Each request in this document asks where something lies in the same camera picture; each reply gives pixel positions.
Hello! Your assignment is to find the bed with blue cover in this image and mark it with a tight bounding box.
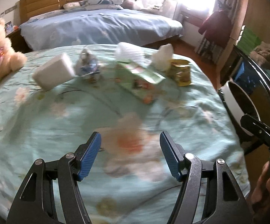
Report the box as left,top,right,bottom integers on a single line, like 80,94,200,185
20,9,183,51

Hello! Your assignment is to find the folded white blue quilt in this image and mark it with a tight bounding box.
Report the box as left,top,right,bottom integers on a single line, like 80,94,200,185
79,0,124,11

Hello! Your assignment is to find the pink pillow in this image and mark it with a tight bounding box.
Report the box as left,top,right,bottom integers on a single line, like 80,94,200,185
63,1,81,10

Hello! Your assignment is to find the photo frame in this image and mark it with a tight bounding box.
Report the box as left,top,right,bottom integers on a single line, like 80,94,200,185
5,21,14,35

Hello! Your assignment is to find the floral green tablecloth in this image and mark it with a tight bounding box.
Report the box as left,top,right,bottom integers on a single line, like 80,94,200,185
0,45,250,223

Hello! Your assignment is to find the wooden nightstand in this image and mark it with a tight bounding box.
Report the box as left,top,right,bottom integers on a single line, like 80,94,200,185
6,28,33,54

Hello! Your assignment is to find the black tv cabinet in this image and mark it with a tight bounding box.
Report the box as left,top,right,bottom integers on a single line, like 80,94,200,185
229,46,270,127

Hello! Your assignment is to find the wooden headboard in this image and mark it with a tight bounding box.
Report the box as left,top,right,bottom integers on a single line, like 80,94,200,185
19,0,81,24

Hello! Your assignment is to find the green milk carton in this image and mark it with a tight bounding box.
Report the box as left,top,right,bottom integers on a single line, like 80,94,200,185
115,62,165,104

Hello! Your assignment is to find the white foam net sleeve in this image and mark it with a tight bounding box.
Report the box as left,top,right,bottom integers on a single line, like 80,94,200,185
115,42,145,63

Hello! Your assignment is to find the person's right hand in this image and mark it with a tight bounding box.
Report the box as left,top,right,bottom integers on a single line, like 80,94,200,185
251,161,270,208

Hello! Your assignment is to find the white paper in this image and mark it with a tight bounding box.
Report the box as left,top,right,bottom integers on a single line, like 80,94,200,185
152,43,174,72

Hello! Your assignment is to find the white foam block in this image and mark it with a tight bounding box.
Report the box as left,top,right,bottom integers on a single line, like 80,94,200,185
32,53,76,91

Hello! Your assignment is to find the grey bed guard rail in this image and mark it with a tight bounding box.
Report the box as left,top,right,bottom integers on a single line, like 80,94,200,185
115,0,181,19

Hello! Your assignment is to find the white round trash bin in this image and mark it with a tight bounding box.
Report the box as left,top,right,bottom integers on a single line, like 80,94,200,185
218,80,260,144

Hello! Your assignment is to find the yellow snack bag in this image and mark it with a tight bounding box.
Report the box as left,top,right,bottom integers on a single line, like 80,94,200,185
166,59,191,87

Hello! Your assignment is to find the silver blue wrapper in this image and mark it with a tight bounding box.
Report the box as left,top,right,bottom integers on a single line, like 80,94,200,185
74,48,101,83

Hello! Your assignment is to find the dark red hanging coat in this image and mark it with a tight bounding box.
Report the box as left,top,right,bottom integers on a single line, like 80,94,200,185
198,11,232,49

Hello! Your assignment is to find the green boxes stack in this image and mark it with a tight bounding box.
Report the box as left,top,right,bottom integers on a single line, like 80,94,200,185
236,25,262,55

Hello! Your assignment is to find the brown folded towel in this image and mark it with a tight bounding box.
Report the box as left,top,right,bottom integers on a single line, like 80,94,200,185
249,46,270,70

